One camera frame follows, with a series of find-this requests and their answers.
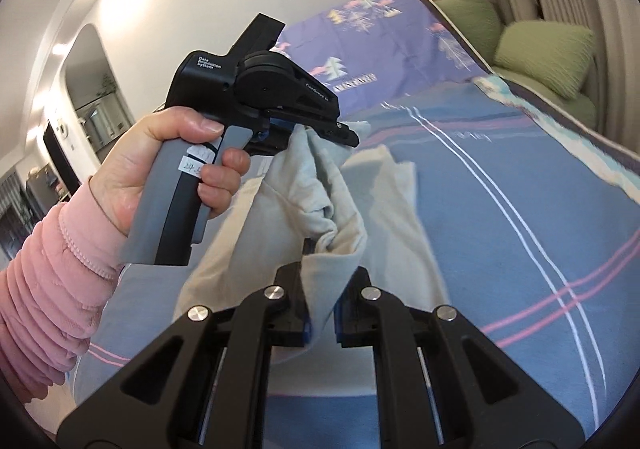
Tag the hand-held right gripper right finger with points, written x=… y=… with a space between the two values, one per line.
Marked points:
x=352 y=319

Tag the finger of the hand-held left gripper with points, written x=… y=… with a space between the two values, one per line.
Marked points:
x=325 y=126

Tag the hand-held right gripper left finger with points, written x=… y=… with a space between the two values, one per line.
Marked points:
x=290 y=314

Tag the cream pants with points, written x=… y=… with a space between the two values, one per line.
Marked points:
x=325 y=179

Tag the person's left forearm pink sleeve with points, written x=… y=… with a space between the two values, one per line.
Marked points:
x=50 y=289

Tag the person's left hand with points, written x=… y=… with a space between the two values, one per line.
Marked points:
x=125 y=164

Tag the green ribbed cushion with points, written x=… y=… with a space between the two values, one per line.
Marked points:
x=547 y=59
x=467 y=26

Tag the printed blue bed sheet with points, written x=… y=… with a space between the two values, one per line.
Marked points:
x=500 y=204

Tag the dark flat panel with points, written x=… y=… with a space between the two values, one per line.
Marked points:
x=67 y=151

